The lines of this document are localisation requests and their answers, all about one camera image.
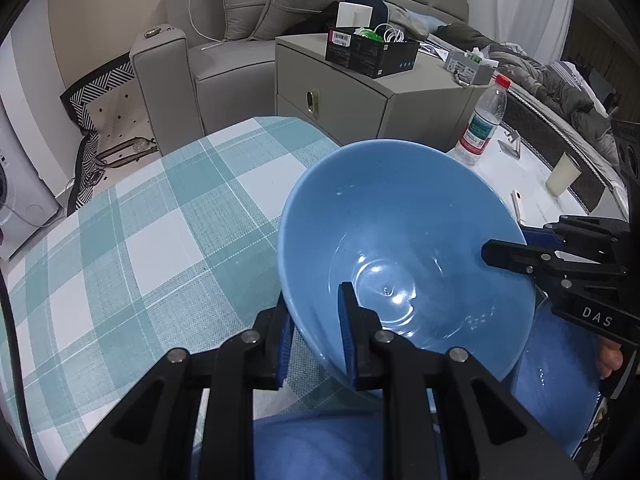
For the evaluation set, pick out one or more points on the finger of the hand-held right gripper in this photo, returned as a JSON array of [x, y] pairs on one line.
[[505, 254], [595, 237]]

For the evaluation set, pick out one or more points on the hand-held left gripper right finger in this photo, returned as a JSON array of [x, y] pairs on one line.
[[346, 340]]

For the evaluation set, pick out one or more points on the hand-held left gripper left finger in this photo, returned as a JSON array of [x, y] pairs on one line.
[[286, 355]]

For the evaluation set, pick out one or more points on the blue bowl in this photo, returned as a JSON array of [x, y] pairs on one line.
[[310, 440], [400, 220], [550, 385]]

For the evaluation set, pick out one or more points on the person's right hand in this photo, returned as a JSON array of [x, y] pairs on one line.
[[611, 360]]

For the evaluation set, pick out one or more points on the cream cup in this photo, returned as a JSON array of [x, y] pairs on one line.
[[562, 175]]

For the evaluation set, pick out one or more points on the white side table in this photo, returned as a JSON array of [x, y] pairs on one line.
[[520, 175]]

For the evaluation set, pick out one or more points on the white phone stand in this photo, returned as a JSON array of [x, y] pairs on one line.
[[510, 146]]

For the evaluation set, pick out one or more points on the plastic water bottle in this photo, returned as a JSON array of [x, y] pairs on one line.
[[482, 120]]

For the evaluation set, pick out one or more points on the grey blanket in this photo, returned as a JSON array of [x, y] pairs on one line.
[[540, 80]]

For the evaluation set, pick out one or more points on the teal checked tablecloth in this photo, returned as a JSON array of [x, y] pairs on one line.
[[150, 235]]

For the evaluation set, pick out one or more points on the grey nightstand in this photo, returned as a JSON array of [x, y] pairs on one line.
[[350, 100]]

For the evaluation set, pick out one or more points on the black cardboard box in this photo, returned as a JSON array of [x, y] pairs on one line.
[[370, 57]]

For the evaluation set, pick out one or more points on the small white box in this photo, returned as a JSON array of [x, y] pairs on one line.
[[354, 16]]

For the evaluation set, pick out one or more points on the grey sofa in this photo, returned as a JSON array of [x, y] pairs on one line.
[[165, 75]]

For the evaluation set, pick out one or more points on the white washing machine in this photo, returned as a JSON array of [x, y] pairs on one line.
[[20, 185]]

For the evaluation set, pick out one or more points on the black white patterned mat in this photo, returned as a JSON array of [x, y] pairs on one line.
[[100, 90]]

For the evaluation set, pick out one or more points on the grey cushion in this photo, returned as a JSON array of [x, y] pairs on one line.
[[245, 5], [300, 0]]

